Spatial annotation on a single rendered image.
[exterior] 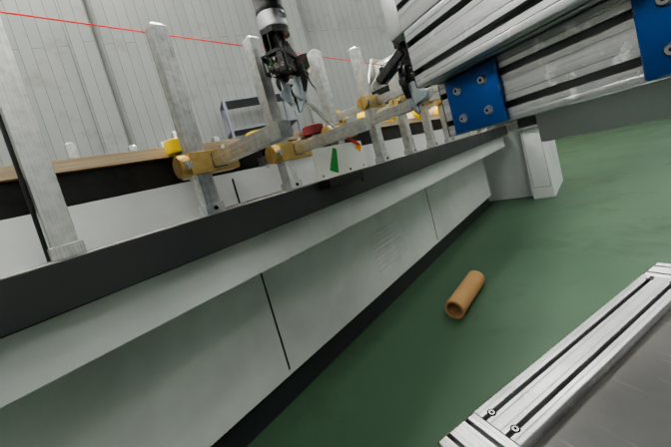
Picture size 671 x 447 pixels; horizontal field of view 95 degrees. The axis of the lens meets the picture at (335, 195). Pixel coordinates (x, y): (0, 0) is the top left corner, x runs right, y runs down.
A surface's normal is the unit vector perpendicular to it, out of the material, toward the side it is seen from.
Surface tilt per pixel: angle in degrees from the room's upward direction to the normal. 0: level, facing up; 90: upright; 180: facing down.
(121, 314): 90
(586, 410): 0
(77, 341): 90
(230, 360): 90
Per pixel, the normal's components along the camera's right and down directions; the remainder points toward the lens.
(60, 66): 0.41, -0.04
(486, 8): -0.87, 0.27
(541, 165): -0.64, 0.24
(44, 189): 0.73, -0.14
